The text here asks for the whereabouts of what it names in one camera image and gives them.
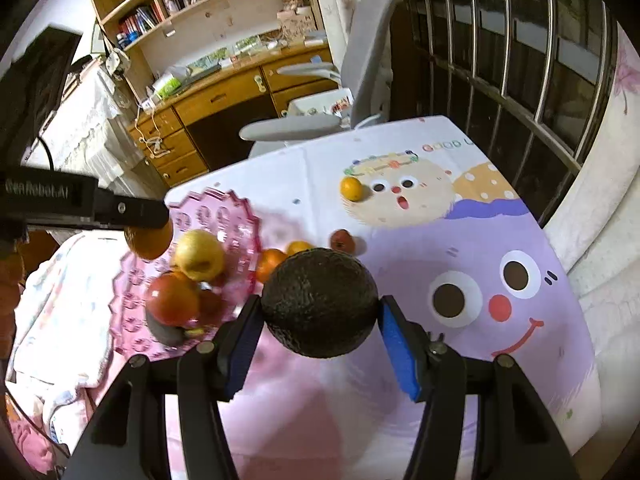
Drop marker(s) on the grey office chair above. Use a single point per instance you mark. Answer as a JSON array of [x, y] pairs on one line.
[[365, 60]]

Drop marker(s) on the red tomato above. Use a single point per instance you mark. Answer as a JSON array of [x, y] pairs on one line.
[[170, 297]]

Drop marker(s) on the green tissue pack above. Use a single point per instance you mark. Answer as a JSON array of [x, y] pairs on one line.
[[167, 84]]

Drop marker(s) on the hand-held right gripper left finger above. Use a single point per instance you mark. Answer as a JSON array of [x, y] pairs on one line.
[[240, 350]]

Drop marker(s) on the green picture card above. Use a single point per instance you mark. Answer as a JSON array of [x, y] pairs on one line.
[[247, 43], [207, 58]]

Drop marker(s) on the cartoon printed tablecloth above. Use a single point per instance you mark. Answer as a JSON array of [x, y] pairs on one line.
[[450, 385]]

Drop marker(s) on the dark flat device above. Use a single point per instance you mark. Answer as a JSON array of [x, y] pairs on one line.
[[200, 72]]

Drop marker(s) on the wooden bookshelf hutch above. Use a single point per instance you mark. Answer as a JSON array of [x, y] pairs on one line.
[[240, 15]]

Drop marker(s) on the window with metal grille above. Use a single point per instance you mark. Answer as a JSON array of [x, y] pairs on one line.
[[500, 35]]

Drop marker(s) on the white floral curtain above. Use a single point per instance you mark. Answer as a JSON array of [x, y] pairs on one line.
[[610, 260], [335, 20]]

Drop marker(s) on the decorated cardboard box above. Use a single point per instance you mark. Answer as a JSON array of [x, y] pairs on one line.
[[295, 25]]

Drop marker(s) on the white lace cover cloth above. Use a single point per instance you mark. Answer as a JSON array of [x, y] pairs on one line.
[[90, 125]]

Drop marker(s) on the small red apple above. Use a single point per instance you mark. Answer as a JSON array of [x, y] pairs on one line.
[[341, 240]]

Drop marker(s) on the pink plastic bowl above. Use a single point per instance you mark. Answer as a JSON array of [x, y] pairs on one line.
[[205, 215]]

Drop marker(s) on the overripe dark banana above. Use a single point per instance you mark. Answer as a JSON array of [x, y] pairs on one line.
[[167, 334]]

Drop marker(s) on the yellow apple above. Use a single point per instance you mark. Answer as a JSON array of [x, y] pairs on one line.
[[199, 255]]

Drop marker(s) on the person's left hand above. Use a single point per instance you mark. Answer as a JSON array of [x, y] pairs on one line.
[[10, 285]]

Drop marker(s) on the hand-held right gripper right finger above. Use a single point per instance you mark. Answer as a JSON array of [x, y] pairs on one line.
[[400, 355]]

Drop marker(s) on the white tray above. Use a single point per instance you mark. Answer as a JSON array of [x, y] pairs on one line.
[[325, 105]]

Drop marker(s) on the dark avocado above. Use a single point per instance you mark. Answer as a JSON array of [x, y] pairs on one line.
[[320, 305]]

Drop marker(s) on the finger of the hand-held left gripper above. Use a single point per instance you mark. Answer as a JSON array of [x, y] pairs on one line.
[[130, 209]]

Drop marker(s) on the floral blanket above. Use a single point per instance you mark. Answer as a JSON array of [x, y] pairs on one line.
[[60, 310]]

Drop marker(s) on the small hanging bag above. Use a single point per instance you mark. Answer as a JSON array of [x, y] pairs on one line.
[[117, 62]]

